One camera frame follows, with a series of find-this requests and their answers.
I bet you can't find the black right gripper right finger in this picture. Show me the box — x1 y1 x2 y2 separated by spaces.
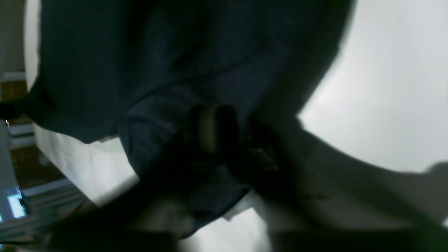
217 106 447 252

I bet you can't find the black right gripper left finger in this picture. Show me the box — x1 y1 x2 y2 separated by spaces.
46 106 219 252

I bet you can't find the black t-shirt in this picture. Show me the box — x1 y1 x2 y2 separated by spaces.
21 0 356 238

